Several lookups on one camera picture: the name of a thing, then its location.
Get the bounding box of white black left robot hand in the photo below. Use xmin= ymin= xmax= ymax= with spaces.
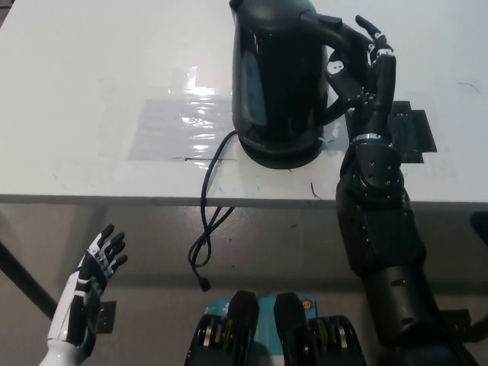
xmin=45 ymin=223 xmax=129 ymax=346

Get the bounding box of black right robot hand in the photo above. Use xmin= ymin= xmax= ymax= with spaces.
xmin=326 ymin=14 xmax=400 ymax=144

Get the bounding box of black electric kettle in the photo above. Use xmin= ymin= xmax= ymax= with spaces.
xmin=228 ymin=0 xmax=373 ymax=163

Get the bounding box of black round kettle base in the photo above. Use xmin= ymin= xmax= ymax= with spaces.
xmin=242 ymin=146 xmax=323 ymax=172

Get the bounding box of black teal robot torso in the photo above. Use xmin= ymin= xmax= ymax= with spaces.
xmin=185 ymin=290 xmax=369 ymax=366

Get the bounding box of black tape patch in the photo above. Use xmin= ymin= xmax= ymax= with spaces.
xmin=345 ymin=101 xmax=438 ymax=165

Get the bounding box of black table leg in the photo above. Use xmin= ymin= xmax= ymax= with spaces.
xmin=0 ymin=239 xmax=58 ymax=319

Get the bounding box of grey laminated sheet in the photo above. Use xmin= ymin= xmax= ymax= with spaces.
xmin=131 ymin=98 xmax=237 ymax=163

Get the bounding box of black power cable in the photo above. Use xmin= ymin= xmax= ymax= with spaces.
xmin=189 ymin=129 xmax=239 ymax=294

